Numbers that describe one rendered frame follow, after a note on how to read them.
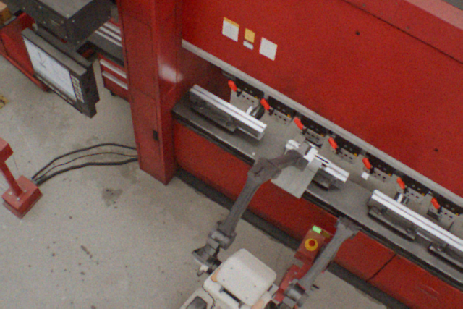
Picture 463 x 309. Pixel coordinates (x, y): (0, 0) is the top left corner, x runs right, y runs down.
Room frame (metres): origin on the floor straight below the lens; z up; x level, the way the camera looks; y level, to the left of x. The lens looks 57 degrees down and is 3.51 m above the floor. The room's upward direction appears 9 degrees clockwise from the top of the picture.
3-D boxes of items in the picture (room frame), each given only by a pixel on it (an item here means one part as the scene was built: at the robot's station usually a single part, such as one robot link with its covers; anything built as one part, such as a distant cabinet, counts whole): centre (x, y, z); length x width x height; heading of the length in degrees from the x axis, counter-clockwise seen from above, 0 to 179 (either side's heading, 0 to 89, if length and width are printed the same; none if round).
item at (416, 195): (1.31, -0.93, 1.26); 0.15 x 0.09 x 0.17; 64
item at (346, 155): (1.48, -0.57, 1.26); 0.15 x 0.09 x 0.17; 64
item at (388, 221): (1.24, -0.94, 0.89); 0.30 x 0.05 x 0.03; 64
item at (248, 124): (1.80, 0.08, 0.92); 0.50 x 0.06 x 0.10; 64
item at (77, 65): (1.56, 0.92, 1.42); 0.45 x 0.12 x 0.36; 61
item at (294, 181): (1.42, -0.35, 1.00); 0.26 x 0.18 x 0.01; 154
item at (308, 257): (1.09, -0.55, 0.75); 0.20 x 0.16 x 0.18; 66
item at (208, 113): (1.76, 0.15, 0.89); 0.30 x 0.05 x 0.03; 64
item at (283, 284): (1.06, -0.53, 0.06); 0.25 x 0.20 x 0.12; 156
